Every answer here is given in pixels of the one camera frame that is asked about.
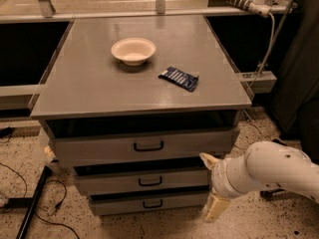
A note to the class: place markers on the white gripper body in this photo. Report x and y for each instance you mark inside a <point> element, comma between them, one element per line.
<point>219,178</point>

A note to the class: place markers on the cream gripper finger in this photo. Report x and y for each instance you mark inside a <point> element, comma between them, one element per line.
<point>208,160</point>
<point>214,207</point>

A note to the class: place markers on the grey drawer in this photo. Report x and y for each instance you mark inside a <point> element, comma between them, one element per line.
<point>149,203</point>
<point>121,148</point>
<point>138,181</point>

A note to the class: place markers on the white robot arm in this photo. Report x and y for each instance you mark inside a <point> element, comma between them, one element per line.
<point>265,165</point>

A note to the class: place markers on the grey drawer cabinet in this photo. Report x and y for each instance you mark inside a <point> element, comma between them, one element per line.
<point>89,92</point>

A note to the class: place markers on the black office chair base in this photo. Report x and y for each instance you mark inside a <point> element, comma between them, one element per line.
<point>268,194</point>

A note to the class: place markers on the blue snack packet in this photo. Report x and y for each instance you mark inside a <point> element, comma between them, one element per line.
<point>179,78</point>

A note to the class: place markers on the white bowl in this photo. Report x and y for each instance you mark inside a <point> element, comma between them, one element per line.
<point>133,51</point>

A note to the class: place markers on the white power strip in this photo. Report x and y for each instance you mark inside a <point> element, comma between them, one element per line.
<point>258,7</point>

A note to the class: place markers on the black floor stand leg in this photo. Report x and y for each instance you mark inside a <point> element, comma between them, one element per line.
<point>30,203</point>

